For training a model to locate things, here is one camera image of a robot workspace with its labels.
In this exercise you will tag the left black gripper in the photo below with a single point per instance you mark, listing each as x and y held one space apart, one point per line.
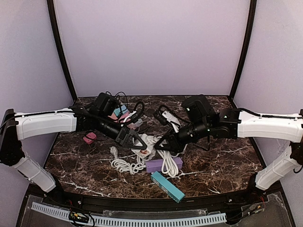
123 135

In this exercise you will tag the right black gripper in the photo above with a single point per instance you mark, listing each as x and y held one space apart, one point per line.
173 142

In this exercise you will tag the white cube socket adapter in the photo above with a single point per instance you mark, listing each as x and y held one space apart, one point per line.
147 154

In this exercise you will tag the pink plug adapter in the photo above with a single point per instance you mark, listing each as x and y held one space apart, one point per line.
90 137

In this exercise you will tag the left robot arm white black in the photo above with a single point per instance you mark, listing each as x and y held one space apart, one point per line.
26 136

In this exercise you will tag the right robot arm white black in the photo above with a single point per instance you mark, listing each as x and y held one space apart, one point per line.
242 123

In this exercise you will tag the pink cube socket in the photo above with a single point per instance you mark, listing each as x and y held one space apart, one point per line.
136 125

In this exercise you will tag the pink power strip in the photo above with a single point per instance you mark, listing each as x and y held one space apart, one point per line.
119 118

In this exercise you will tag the small teal adapter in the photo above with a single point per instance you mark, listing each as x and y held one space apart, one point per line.
120 110

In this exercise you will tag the teal power strip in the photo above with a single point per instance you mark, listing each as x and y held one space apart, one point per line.
171 190

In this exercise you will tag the small circuit board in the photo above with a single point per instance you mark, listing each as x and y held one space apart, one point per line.
78 217

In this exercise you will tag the white slotted cable duct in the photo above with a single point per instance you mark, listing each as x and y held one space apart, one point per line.
100 221

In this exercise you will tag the left black frame post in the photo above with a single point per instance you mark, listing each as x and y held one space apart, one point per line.
60 50

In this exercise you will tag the black frame post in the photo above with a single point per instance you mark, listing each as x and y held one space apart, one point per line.
244 49
60 50

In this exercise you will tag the right black frame post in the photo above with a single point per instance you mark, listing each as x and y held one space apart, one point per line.
244 49

